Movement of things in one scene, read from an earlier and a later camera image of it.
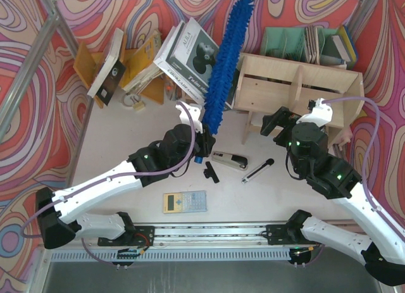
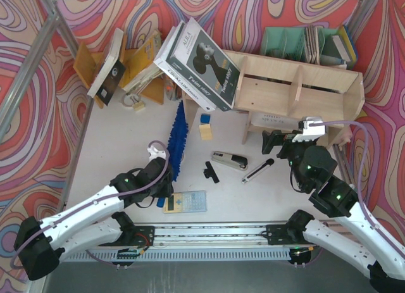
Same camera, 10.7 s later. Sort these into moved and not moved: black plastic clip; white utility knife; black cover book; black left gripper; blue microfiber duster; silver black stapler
Moved: blue microfiber duster; black left gripper
Not moved: black cover book; silver black stapler; white utility knife; black plastic clip
